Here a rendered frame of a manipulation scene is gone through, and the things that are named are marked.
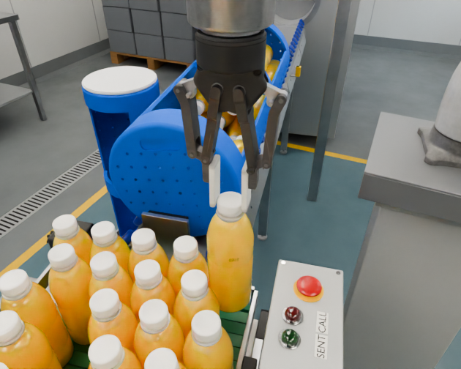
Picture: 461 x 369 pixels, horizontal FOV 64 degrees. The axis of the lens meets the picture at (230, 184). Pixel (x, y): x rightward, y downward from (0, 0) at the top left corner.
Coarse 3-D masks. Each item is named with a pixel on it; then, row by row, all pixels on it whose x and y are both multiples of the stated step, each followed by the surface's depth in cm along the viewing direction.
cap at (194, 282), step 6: (192, 270) 55; (198, 270) 55; (186, 276) 54; (192, 276) 54; (198, 276) 54; (204, 276) 54; (186, 282) 53; (192, 282) 53; (198, 282) 53; (204, 282) 53; (186, 288) 52; (192, 288) 52; (198, 288) 52; (204, 288) 53; (186, 294) 53; (192, 294) 53; (198, 294) 53
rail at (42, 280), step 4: (48, 268) 72; (44, 272) 72; (48, 272) 72; (40, 276) 71; (44, 276) 71; (36, 280) 70; (40, 280) 70; (44, 280) 71; (40, 284) 70; (44, 284) 71
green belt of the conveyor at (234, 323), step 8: (224, 312) 74; (240, 312) 74; (248, 312) 74; (224, 320) 72; (232, 320) 72; (240, 320) 72; (224, 328) 71; (232, 328) 71; (240, 328) 71; (232, 336) 69; (240, 336) 69; (240, 344) 68; (80, 352) 67; (88, 352) 67; (72, 360) 66; (80, 360) 66; (88, 360) 66; (64, 368) 65; (72, 368) 65; (80, 368) 65
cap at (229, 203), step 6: (228, 192) 53; (234, 192) 53; (222, 198) 52; (228, 198) 52; (234, 198) 52; (240, 198) 52; (222, 204) 51; (228, 204) 51; (234, 204) 51; (240, 204) 51; (222, 210) 51; (228, 210) 50; (234, 210) 51; (240, 210) 51; (228, 216) 51; (234, 216) 51
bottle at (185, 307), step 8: (208, 288) 55; (176, 296) 57; (184, 296) 54; (200, 296) 54; (208, 296) 55; (176, 304) 56; (184, 304) 54; (192, 304) 54; (200, 304) 54; (208, 304) 55; (216, 304) 56; (176, 312) 56; (184, 312) 54; (192, 312) 54; (216, 312) 56; (184, 320) 55; (184, 328) 55; (184, 336) 57
